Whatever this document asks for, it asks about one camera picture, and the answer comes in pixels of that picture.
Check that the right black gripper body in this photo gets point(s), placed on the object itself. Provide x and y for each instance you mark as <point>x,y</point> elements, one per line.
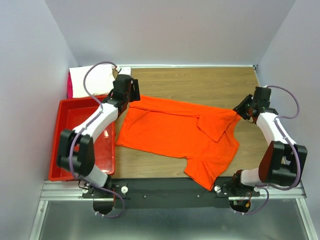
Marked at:
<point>242,107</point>

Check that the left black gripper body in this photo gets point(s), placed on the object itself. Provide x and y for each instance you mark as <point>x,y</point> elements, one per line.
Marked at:
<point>135,90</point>

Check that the orange t-shirt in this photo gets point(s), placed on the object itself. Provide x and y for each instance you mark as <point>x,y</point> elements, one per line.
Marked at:
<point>203,135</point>

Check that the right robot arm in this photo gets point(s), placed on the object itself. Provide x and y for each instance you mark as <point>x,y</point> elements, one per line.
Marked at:
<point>283,162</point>

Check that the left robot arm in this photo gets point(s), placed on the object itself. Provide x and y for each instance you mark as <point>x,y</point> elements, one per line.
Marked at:
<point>76,147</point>

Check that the folded pink t-shirt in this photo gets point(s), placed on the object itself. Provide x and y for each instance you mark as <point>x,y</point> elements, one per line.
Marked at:
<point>69,87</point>

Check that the red plastic bin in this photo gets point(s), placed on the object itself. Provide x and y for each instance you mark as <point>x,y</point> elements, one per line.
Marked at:
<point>71,113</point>

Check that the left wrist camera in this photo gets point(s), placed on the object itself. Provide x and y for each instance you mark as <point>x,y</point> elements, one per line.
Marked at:
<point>126,70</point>

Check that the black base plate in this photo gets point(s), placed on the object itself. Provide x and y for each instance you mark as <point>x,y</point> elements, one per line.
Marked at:
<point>165,193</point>

